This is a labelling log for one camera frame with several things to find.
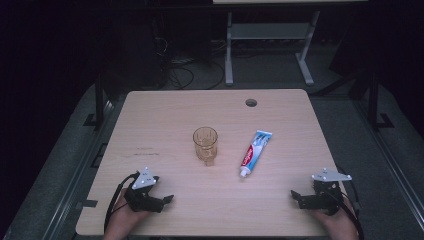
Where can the black table edge bracket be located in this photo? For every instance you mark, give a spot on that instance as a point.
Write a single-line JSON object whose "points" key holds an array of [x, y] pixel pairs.
{"points": [[88, 203]]}

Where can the clear amber glass cup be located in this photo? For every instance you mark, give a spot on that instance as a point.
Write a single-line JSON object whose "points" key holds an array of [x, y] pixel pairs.
{"points": [[205, 145]]}

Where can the white metal desk frame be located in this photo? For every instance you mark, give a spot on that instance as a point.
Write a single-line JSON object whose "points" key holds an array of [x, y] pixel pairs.
{"points": [[268, 31]]}

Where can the person's left hand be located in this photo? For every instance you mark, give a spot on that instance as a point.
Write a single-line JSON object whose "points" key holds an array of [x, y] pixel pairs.
{"points": [[124, 216]]}

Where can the aluminium floor rail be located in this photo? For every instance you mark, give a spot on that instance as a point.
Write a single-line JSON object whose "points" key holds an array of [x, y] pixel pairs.
{"points": [[78, 166], [390, 160]]}

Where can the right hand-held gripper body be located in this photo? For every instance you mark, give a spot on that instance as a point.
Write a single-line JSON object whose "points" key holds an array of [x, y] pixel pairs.
{"points": [[325, 196]]}

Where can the person's right hand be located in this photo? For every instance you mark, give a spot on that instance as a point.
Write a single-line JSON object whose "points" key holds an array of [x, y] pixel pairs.
{"points": [[336, 225]]}

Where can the white blue toothpaste tube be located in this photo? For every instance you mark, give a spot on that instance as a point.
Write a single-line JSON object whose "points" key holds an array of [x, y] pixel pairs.
{"points": [[255, 153]]}

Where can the black metal stand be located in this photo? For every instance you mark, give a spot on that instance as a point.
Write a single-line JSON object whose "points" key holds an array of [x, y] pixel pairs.
{"points": [[373, 100], [99, 100]]}

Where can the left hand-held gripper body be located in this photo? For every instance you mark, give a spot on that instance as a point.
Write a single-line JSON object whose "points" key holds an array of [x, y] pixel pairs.
{"points": [[145, 199]]}

